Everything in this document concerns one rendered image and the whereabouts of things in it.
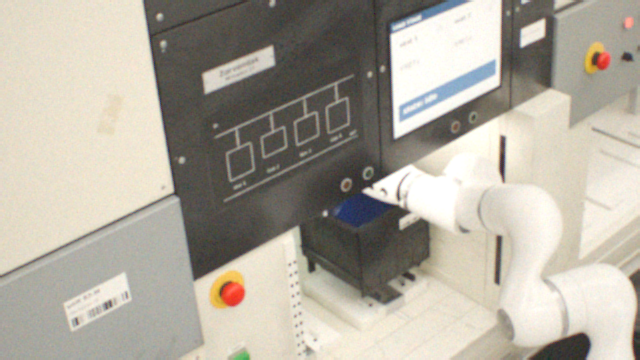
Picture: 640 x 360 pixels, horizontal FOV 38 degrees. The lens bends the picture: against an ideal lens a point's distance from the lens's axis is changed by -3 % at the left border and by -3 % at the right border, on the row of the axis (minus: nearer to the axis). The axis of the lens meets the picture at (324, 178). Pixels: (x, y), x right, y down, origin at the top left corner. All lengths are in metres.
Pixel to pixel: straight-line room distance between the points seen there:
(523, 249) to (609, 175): 1.22
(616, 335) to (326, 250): 0.81
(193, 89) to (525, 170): 0.83
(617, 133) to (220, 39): 1.81
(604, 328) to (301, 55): 0.63
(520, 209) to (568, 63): 0.52
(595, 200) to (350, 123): 1.17
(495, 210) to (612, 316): 0.26
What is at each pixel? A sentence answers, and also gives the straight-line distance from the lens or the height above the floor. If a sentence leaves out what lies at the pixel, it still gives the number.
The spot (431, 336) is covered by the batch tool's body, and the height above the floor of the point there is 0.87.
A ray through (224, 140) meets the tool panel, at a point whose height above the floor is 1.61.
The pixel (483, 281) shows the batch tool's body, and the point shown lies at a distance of 2.15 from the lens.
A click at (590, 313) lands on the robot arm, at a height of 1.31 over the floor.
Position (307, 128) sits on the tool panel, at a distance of 1.47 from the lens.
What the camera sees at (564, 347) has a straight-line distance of 2.08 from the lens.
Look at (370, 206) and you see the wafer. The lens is 2.13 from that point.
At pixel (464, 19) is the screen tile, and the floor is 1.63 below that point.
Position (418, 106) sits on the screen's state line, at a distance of 1.64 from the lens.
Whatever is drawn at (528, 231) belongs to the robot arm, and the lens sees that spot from 1.51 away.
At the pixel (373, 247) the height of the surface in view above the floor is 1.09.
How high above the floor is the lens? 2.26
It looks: 31 degrees down
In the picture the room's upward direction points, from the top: 4 degrees counter-clockwise
